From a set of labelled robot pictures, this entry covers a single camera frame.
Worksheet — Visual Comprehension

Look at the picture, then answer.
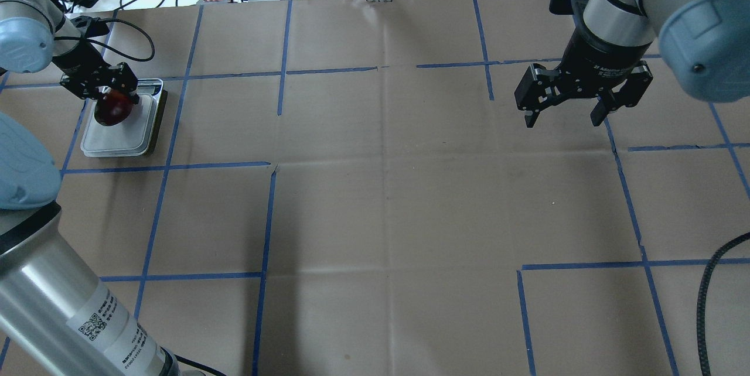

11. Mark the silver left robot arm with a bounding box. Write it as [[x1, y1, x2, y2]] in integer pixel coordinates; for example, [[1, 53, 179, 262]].
[[1, 0, 220, 375]]

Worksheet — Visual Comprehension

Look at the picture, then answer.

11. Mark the black corrugated cable conduit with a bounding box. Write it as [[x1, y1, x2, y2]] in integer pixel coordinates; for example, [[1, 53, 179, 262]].
[[696, 231, 750, 376]]

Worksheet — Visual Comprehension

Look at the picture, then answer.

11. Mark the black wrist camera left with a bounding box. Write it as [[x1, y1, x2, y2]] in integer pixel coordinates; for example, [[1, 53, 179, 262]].
[[70, 15, 111, 38]]

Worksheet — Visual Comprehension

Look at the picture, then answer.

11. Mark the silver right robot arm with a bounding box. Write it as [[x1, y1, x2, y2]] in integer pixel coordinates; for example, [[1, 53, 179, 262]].
[[514, 0, 749, 128]]

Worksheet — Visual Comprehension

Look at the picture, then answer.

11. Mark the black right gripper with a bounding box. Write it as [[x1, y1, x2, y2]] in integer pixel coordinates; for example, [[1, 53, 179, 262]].
[[514, 30, 654, 128]]

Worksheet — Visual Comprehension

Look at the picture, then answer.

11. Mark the silver digital kitchen scale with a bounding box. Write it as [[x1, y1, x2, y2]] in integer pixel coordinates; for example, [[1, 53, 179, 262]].
[[80, 78, 168, 158]]

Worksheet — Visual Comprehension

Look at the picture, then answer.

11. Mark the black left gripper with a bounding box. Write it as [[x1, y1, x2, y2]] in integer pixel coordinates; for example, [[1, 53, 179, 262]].
[[52, 42, 140, 104]]

